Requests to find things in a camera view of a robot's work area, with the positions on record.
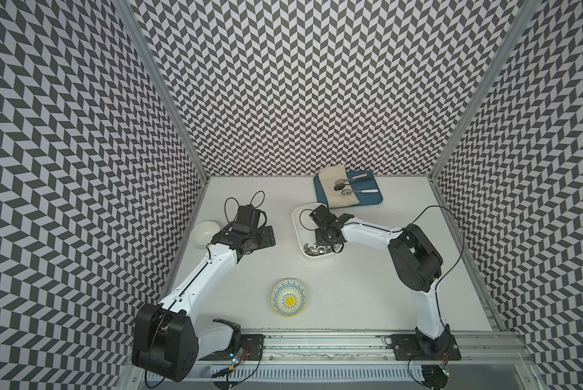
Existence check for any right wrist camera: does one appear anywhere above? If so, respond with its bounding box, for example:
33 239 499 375
309 204 337 228

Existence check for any yellow patterned bowl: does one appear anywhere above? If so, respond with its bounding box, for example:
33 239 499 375
270 279 308 318

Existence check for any teal tray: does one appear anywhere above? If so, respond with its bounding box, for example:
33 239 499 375
312 171 383 207

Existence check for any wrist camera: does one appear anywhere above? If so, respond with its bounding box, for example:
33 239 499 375
309 204 337 228
234 205 262 229

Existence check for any white handled spoon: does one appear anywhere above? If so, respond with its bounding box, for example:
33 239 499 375
341 188 380 196

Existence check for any dark handled spoon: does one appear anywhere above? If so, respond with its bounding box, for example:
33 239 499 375
334 179 369 191

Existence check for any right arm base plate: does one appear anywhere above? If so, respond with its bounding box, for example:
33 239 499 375
388 333 462 362

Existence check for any white storage box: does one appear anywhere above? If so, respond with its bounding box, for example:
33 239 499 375
291 202 343 260

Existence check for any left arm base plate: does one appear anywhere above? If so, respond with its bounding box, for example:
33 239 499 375
200 333 265 362

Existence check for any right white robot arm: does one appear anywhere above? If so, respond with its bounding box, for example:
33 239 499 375
309 206 456 360

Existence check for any aluminium rail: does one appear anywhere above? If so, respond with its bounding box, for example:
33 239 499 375
164 329 531 366

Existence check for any white round bowl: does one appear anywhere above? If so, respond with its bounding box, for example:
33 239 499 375
189 221 221 249

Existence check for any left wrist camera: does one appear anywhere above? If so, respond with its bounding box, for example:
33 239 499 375
234 205 262 229

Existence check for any pink handled spoon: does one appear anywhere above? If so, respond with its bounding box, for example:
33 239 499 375
337 173 369 184

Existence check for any silver wing nut pile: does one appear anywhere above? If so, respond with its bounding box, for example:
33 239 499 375
303 243 334 257

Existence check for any beige cloth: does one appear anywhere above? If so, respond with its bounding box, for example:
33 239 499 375
317 164 361 208

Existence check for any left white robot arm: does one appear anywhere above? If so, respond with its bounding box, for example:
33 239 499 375
131 224 276 382

